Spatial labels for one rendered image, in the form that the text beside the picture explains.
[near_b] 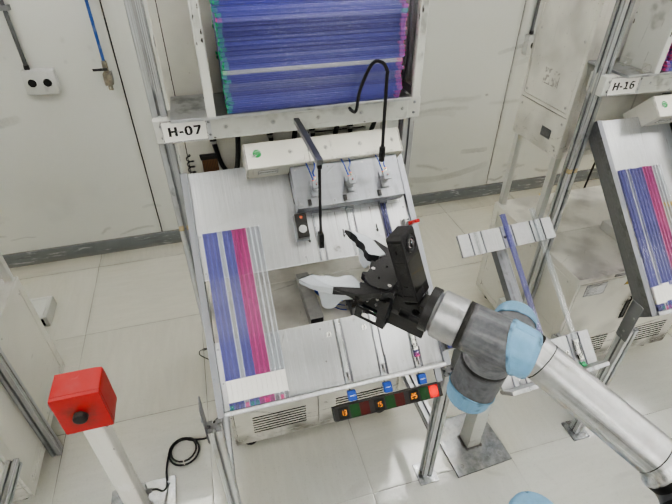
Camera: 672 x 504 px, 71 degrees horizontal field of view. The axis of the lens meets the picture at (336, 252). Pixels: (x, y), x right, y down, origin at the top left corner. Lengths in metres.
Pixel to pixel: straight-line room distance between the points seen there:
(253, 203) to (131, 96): 1.60
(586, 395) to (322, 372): 0.76
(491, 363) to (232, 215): 0.95
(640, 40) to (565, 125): 0.36
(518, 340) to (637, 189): 1.36
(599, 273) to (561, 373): 1.37
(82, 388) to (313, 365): 0.64
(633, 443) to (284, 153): 1.08
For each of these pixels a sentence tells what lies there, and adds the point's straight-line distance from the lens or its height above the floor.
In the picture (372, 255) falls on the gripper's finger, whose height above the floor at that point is 1.39.
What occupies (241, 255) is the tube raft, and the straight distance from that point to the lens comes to 1.40.
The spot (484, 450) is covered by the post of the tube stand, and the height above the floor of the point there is 0.01.
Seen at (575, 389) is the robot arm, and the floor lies 1.21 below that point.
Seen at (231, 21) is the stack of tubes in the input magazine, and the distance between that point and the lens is 1.29.
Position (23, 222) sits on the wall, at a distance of 3.39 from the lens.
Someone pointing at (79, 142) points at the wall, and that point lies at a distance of 3.07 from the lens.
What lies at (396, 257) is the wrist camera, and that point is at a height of 1.44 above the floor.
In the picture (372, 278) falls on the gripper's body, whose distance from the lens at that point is 0.71.
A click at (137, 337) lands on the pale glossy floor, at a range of 2.73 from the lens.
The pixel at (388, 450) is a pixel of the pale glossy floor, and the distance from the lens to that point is 2.15.
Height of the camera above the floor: 1.85
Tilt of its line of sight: 37 degrees down
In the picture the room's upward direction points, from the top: straight up
